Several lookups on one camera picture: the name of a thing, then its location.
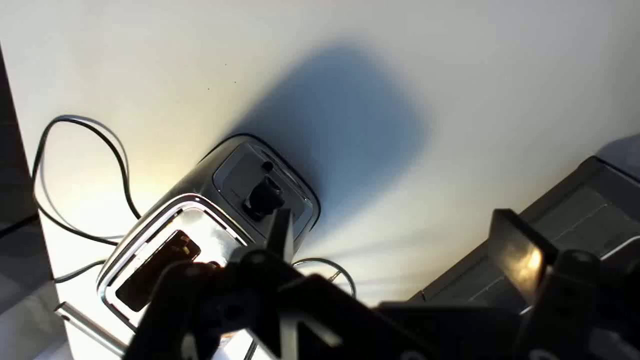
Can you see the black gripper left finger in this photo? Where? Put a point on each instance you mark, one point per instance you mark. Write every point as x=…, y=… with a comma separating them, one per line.
x=201, y=300

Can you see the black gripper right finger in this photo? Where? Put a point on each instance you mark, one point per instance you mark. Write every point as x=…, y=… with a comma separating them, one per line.
x=586, y=306

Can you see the dark grey couch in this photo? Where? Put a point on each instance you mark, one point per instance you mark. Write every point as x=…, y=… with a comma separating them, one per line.
x=12, y=166

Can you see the silver metal tube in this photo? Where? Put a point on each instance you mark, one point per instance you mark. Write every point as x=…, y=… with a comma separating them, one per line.
x=90, y=325

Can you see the black toaster lever knob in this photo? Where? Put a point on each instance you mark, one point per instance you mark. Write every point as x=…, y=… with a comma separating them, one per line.
x=261, y=198

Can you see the black box appliance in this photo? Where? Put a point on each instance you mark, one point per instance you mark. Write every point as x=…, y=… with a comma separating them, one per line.
x=580, y=206

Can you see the silver two-slot toaster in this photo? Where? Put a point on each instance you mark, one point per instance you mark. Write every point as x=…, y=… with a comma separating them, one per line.
x=232, y=173

